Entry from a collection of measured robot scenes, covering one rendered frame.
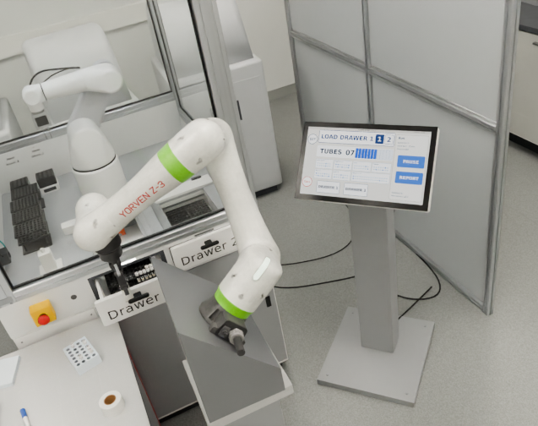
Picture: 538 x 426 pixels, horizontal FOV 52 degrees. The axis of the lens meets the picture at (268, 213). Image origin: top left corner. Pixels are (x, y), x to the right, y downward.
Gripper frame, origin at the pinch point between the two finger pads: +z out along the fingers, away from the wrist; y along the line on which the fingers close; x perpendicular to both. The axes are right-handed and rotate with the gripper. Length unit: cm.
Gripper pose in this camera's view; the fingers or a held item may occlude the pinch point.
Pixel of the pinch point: (127, 292)
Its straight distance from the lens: 201.0
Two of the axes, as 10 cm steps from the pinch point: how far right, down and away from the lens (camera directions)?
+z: 1.6, 8.2, 5.5
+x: 9.0, -3.5, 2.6
